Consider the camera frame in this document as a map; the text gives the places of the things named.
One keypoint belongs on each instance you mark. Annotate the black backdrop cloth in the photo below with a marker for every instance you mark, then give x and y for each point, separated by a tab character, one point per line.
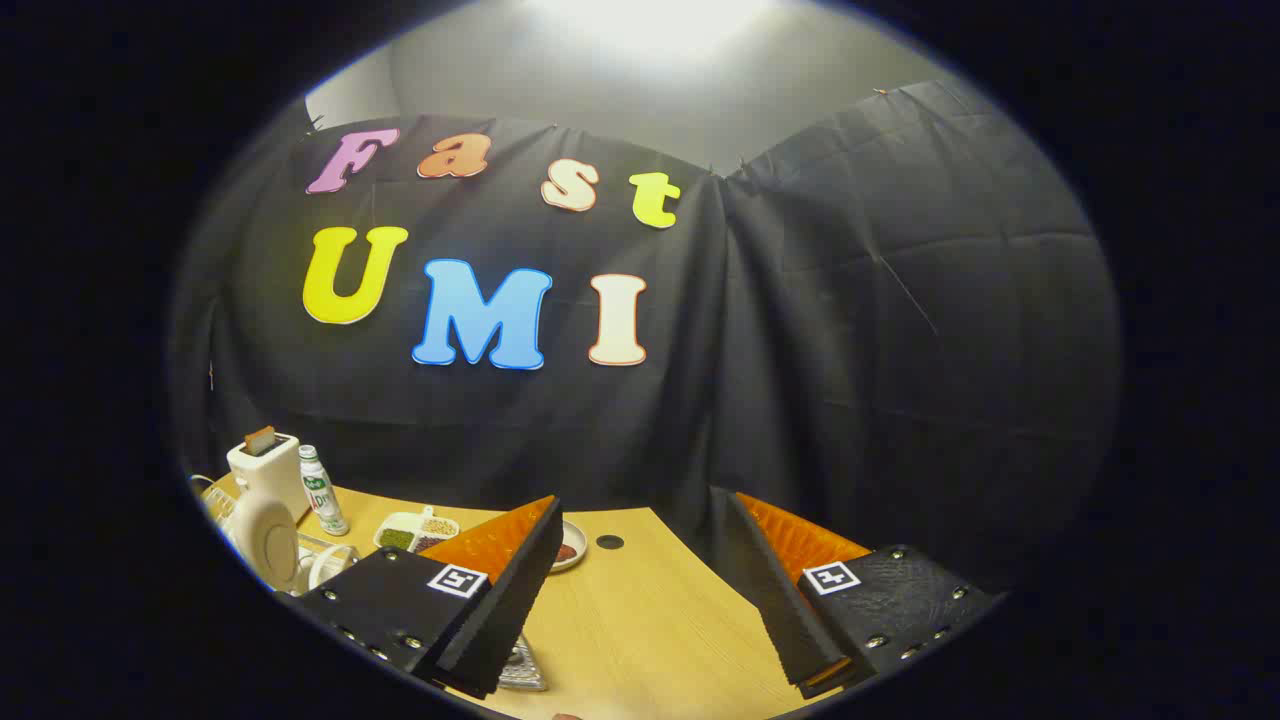
800	350

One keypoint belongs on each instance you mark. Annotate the white bottle with green label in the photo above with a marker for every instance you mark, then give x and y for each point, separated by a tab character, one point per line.
324	500

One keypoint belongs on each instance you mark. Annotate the white toaster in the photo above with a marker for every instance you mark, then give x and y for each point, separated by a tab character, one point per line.
268	475

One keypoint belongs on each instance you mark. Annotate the small plate with meat patties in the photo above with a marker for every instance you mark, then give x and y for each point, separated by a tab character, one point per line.
570	548

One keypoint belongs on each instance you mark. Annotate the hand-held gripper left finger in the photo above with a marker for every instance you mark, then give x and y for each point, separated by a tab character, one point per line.
500	610

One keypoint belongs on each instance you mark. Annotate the white divided dish of beans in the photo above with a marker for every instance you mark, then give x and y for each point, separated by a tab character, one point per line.
410	532

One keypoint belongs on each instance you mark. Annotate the white round plate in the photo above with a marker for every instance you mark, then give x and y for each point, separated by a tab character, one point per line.
268	545

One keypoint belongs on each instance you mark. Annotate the brown toast slice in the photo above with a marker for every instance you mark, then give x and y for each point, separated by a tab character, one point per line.
259	437

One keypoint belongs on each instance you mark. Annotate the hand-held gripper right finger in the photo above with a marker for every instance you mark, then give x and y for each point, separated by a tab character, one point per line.
780	610

